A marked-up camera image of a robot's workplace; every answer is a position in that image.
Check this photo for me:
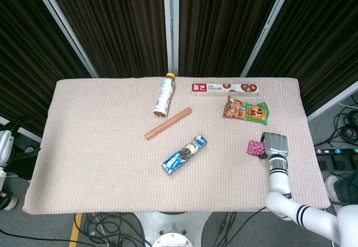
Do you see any dark trouser leg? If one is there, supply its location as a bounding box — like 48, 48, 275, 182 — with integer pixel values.
334, 170, 358, 206

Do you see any yellow floor tape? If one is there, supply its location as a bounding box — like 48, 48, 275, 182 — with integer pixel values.
68, 213, 83, 247

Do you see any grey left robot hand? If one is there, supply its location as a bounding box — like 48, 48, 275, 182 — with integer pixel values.
0, 195, 19, 212

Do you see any dark brown partition panel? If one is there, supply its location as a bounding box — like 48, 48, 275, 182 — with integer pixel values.
0, 0, 93, 136
43, 0, 169, 78
178, 0, 286, 78
248, 0, 358, 116

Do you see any orange green snack bag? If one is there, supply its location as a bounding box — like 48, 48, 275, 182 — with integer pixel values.
222, 95, 270, 126

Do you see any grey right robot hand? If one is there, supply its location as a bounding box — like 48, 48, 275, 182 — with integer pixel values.
258, 131, 289, 161

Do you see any white shoe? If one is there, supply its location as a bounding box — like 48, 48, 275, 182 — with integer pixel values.
324, 175, 341, 203

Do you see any wooden rolling pin rod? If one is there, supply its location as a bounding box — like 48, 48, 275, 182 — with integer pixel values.
144, 107, 193, 141

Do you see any pink woven tablecloth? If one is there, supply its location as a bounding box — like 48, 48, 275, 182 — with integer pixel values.
22, 76, 331, 215

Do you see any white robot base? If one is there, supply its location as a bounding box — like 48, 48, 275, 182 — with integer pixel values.
134, 212, 211, 247

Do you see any white labelled drink bottle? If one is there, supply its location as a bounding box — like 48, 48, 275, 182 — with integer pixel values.
152, 72, 176, 118

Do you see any grey metal partition post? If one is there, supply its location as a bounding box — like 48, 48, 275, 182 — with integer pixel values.
27, 0, 99, 78
240, 0, 297, 78
163, 0, 180, 77

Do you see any white red baking paper box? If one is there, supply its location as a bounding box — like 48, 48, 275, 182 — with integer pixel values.
191, 82, 260, 96

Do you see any black cable bundle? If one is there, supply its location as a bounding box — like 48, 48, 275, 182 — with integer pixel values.
79, 212, 148, 247
321, 94, 358, 147

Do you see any blue Oreo cookie box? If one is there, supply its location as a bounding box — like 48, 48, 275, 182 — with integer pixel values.
161, 134, 208, 176

